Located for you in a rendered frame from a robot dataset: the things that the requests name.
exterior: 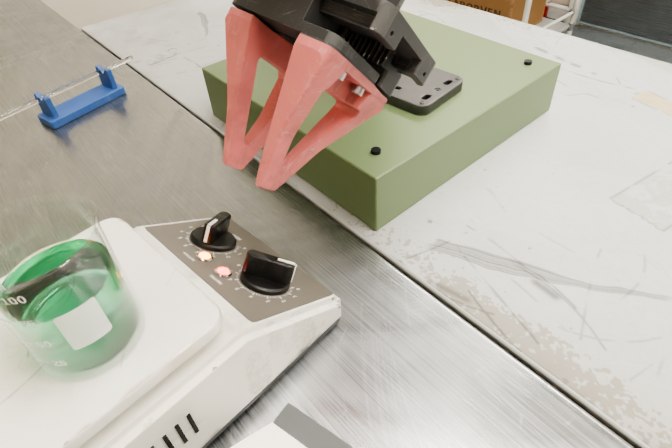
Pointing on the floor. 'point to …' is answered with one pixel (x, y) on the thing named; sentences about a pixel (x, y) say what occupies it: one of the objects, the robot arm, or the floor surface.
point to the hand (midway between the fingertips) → (255, 163)
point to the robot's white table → (511, 206)
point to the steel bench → (371, 432)
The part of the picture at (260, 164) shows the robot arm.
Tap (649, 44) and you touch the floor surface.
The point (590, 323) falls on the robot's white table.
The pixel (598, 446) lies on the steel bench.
